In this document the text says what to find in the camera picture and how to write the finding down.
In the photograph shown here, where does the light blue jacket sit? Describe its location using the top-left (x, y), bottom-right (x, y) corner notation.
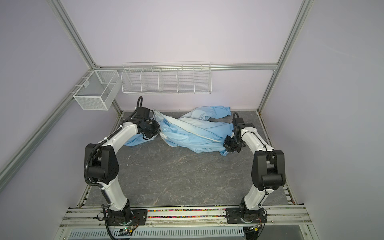
top-left (123, 105), bottom-right (238, 157)

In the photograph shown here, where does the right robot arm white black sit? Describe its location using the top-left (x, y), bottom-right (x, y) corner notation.
top-left (224, 124), bottom-right (286, 223)

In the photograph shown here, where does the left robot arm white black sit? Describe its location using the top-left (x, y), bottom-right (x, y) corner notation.
top-left (84, 118), bottom-right (161, 225)

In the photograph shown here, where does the white mesh box basket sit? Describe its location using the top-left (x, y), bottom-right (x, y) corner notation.
top-left (74, 70), bottom-right (121, 111)

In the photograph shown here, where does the white vent grille strip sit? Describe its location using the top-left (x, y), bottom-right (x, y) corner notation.
top-left (67, 227), bottom-right (245, 240)

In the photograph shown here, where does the small green circuit board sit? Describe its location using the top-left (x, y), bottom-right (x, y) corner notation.
top-left (118, 228), bottom-right (134, 237)

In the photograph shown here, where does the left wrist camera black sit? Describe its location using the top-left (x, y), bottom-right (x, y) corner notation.
top-left (134, 107), bottom-right (155, 121)

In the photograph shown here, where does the white wire shelf basket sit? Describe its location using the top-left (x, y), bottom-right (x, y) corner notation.
top-left (121, 62), bottom-right (212, 95)

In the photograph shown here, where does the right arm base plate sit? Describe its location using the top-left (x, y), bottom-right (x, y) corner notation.
top-left (224, 207), bottom-right (267, 224)

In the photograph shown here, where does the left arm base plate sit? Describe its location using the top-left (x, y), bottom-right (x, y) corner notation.
top-left (106, 209), bottom-right (148, 226)

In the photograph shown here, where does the aluminium mounting rail front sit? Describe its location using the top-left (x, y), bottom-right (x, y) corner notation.
top-left (59, 205), bottom-right (313, 230)

